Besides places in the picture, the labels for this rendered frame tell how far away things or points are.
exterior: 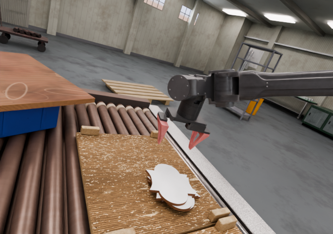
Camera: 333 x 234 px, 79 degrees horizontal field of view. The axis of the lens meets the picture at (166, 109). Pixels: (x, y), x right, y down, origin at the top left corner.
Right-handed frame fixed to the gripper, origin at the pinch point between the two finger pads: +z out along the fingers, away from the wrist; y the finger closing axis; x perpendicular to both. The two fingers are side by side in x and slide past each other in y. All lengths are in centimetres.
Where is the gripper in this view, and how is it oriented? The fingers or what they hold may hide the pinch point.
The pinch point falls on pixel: (175, 143)
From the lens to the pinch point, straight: 58.1
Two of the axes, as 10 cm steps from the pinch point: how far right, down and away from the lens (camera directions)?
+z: -3.2, 8.9, 3.3
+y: 9.2, 2.2, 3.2
